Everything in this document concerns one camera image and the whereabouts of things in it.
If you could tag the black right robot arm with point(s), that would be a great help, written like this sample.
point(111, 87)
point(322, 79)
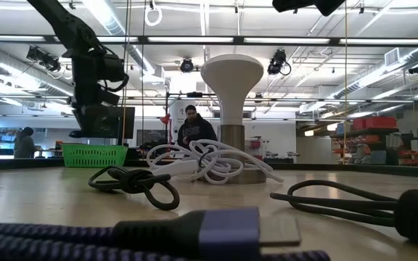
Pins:
point(325, 6)

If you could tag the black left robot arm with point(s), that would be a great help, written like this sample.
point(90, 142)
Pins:
point(67, 25)

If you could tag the green plastic mesh bin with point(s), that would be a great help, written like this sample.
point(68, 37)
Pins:
point(93, 156)

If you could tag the black monitor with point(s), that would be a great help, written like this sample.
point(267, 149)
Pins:
point(151, 137)

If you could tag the person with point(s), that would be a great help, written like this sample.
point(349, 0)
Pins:
point(196, 130)
point(24, 145)

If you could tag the white bulb lamp metal base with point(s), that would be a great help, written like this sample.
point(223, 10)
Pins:
point(232, 83)

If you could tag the black linear ceiling light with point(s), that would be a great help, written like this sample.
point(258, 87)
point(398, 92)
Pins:
point(239, 40)

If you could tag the storage shelf rack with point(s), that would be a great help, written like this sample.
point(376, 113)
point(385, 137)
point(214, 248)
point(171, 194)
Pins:
point(365, 131)

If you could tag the red storage bins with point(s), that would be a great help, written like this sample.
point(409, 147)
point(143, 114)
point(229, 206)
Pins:
point(376, 123)

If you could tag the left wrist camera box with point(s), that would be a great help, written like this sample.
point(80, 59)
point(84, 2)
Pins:
point(114, 68)

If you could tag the black ceiling camera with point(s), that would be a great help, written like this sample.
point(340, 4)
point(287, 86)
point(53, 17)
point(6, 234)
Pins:
point(44, 58)
point(186, 65)
point(416, 69)
point(277, 61)

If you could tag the silver ceiling duct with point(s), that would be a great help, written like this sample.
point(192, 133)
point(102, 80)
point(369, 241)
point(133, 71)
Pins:
point(20, 72)
point(405, 59)

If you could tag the black aluminium table frame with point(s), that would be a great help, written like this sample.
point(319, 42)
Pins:
point(376, 169)

